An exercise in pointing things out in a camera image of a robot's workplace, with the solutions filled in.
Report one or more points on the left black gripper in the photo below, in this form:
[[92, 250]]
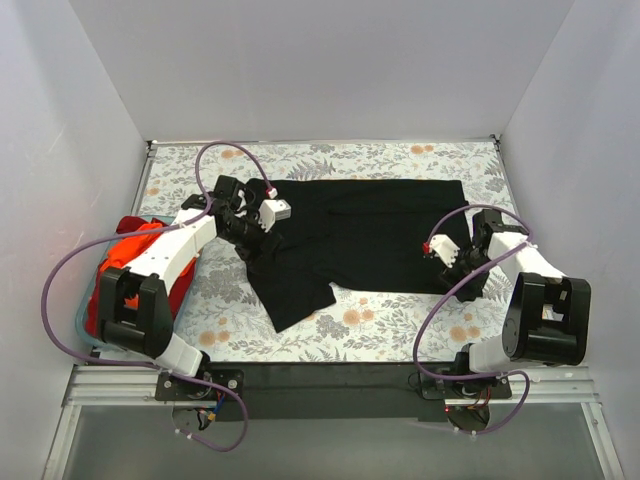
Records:
[[251, 239]]

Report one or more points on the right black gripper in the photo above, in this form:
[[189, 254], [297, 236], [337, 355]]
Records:
[[461, 270]]

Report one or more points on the black t shirt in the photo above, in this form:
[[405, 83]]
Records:
[[363, 235]]

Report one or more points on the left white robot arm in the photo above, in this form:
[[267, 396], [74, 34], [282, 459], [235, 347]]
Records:
[[133, 307]]

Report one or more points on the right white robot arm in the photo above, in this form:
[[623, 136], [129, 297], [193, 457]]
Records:
[[547, 319]]

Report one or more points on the floral table mat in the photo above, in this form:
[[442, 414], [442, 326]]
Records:
[[223, 316]]

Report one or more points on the dark red t shirt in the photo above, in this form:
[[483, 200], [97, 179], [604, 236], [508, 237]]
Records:
[[125, 250]]

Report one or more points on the orange t shirt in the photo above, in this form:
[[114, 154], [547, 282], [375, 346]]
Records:
[[127, 249]]

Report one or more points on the teal plastic basket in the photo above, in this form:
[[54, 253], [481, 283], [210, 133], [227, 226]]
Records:
[[80, 315]]

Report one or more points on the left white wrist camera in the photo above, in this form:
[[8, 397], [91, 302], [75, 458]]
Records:
[[272, 211]]

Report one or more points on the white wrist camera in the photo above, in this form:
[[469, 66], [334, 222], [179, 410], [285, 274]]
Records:
[[442, 247], [272, 211]]

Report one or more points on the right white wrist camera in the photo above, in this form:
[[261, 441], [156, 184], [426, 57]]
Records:
[[442, 247]]

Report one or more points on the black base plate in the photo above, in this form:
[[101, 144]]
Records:
[[295, 391]]

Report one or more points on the aluminium rail frame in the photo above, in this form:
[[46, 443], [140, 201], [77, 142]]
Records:
[[131, 386]]

